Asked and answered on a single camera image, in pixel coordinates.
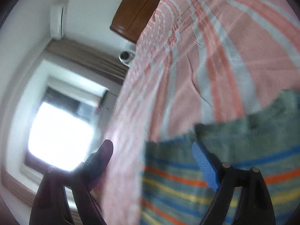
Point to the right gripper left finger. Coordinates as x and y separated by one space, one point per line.
50 204

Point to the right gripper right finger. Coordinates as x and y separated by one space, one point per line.
254 205

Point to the multicolour striped knit sweater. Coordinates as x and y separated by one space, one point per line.
174 190

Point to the beige window curtain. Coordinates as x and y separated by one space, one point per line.
90 58

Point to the pink striped bed sheet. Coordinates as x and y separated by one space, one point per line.
197 62

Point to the brown wooden headboard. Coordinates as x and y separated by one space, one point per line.
132 17

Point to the white wall air conditioner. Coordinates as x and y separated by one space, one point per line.
58 14

